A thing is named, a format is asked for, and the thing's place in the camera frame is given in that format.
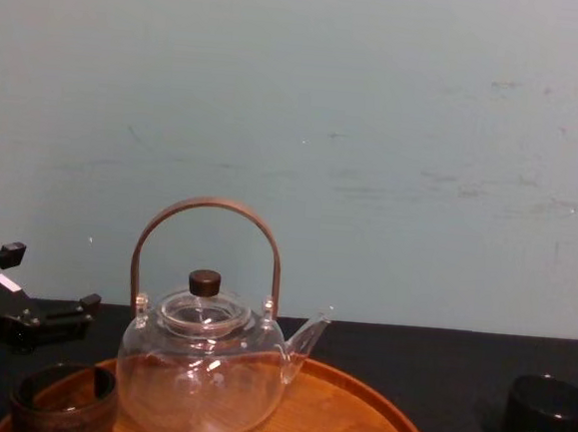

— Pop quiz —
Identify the round wooden tray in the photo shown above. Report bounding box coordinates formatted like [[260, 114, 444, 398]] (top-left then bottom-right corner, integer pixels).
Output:
[[0, 331, 446, 432]]

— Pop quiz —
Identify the dark glass cup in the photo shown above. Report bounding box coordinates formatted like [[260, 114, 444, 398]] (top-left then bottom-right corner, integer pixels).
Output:
[[6, 357, 123, 432], [498, 371, 578, 432]]

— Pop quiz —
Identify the glass lid with dark knob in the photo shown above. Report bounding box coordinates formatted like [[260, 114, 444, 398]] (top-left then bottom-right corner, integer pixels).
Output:
[[158, 265, 257, 340]]

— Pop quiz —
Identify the black table cloth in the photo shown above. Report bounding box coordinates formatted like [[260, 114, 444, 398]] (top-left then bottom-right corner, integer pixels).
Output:
[[0, 292, 578, 432]]

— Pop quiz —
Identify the glass teapot with wooden handle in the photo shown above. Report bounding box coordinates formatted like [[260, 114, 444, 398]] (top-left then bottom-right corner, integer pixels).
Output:
[[110, 191, 342, 432]]

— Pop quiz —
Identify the plain pale wall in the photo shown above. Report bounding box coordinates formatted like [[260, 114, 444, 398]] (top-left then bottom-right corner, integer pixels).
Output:
[[0, 0, 578, 343]]

